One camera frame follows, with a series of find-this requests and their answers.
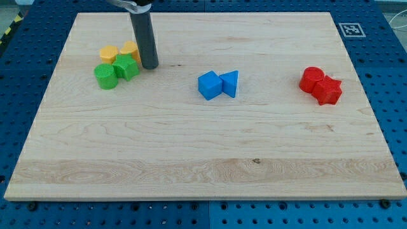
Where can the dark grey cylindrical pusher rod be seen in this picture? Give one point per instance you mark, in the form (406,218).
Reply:
(144,35)

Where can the silver clamp above rod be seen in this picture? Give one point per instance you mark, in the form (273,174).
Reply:
(130,6)

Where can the green star block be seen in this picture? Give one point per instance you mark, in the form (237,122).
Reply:
(125,67)

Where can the green cylinder block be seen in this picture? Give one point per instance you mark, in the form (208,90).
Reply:
(106,76)

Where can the red star block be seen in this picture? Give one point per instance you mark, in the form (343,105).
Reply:
(327,91)

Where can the yellow heart block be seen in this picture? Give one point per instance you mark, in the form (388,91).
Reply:
(130,47)

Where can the yellow hexagon block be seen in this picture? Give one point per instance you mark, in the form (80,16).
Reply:
(108,54)

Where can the blue cube block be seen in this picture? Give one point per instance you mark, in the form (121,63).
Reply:
(210,85)

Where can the blue triangle block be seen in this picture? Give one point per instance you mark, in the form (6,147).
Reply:
(229,83)

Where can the black yellow hazard tape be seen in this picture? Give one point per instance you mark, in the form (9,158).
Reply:
(12,29)

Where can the wooden board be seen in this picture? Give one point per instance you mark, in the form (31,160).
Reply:
(157,138)

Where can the red cylinder block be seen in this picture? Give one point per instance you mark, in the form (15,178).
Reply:
(310,77)

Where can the white fiducial marker tag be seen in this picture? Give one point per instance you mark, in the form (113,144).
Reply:
(351,30)

